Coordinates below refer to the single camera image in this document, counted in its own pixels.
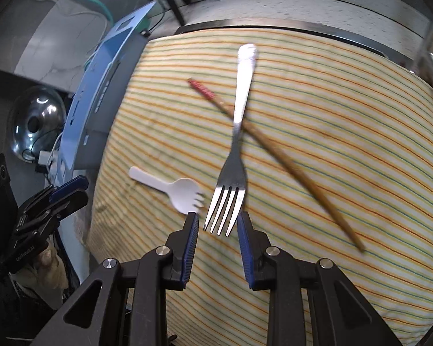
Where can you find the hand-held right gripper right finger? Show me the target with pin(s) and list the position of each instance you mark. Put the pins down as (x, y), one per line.
(245, 252)

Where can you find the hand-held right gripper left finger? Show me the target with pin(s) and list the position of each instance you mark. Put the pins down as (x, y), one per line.
(189, 248)

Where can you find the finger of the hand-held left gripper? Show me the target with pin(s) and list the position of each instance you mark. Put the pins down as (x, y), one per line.
(70, 186)
(70, 203)

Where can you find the red-tipped wooden chopstick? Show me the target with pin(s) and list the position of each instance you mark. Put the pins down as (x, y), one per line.
(292, 165)

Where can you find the metal fork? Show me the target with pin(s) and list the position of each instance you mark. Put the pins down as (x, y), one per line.
(238, 115)

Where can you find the person's left hand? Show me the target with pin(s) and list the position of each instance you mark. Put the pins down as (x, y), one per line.
(47, 274)

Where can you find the white plug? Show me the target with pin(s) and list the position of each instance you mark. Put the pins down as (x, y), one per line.
(46, 160)

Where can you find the white plastic spork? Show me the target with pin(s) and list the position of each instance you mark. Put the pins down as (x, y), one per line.
(184, 191)

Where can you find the shiny metal bowl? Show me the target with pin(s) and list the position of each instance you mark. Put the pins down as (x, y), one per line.
(47, 111)

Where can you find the striped cloth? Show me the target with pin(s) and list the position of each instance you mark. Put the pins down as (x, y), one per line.
(346, 133)

